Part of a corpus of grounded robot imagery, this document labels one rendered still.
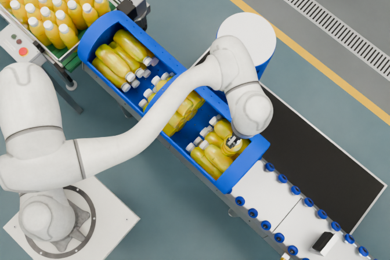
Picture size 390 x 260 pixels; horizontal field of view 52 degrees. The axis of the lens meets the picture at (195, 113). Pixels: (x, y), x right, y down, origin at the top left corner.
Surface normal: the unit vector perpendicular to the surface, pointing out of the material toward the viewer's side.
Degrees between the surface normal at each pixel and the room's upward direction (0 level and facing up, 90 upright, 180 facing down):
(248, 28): 0
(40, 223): 2
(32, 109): 22
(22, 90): 14
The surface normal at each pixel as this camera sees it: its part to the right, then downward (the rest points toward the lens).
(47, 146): 0.39, -0.32
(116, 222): 0.02, -0.29
